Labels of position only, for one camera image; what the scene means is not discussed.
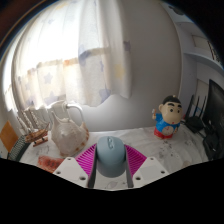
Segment orange wooden chair back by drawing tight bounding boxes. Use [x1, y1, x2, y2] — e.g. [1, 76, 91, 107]
[0, 120, 20, 154]

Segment large white conch shell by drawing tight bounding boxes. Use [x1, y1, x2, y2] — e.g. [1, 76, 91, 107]
[49, 99, 90, 158]

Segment white star-print curtain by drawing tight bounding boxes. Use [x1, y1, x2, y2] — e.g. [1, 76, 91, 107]
[3, 0, 133, 113]

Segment white wall shelf unit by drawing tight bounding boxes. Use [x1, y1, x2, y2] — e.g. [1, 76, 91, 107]
[166, 0, 224, 101]

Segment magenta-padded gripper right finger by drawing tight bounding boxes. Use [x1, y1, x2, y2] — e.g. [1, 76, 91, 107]
[123, 143, 170, 189]

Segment wooden model sailing ship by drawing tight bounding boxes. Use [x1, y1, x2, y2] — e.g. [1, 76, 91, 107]
[16, 107, 51, 148]

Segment black computer monitor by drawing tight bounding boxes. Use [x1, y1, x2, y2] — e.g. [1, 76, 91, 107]
[201, 78, 224, 161]

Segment cartoon boy figurine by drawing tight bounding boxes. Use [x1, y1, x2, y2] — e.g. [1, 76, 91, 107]
[151, 94, 184, 140]

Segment white printed tablecloth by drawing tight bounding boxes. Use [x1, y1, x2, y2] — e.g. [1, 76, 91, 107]
[18, 125, 210, 191]

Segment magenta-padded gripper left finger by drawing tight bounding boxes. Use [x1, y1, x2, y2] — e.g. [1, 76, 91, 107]
[53, 143, 99, 189]

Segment light blue computer mouse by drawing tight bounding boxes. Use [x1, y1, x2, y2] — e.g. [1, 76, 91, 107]
[95, 135, 128, 178]

